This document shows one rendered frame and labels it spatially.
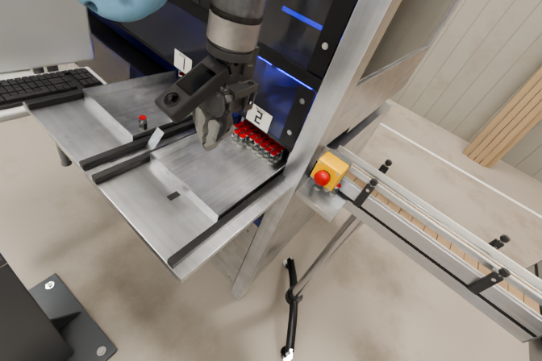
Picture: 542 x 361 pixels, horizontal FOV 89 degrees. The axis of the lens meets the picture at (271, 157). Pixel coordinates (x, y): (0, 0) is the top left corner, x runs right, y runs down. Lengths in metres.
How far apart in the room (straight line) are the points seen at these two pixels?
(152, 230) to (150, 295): 0.90
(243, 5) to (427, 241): 0.74
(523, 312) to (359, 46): 0.75
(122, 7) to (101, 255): 1.49
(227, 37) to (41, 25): 0.98
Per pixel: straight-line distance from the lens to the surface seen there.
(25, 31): 1.32
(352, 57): 0.63
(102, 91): 1.06
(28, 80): 1.25
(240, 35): 0.41
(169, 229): 0.68
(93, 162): 0.80
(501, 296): 0.96
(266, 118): 0.78
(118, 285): 1.60
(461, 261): 0.92
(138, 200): 0.73
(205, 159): 0.83
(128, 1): 0.27
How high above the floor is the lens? 1.46
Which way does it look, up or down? 40 degrees down
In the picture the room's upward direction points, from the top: 21 degrees clockwise
